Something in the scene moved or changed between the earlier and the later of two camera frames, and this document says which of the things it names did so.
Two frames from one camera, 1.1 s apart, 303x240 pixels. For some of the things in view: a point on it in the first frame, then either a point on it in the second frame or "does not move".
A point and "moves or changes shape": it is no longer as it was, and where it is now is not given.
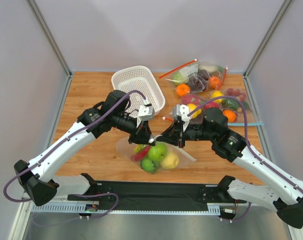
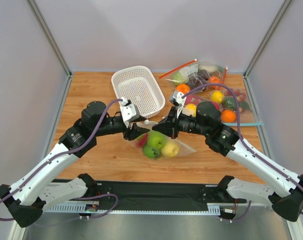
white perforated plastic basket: [139, 78] does not move
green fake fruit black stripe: [149, 166] to [151, 153]
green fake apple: [159, 152] moves or changes shape
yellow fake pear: [169, 161] to [170, 150]
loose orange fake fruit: [183, 90] does not move
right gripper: [180, 133] to [173, 125]
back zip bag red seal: [200, 76] does not move
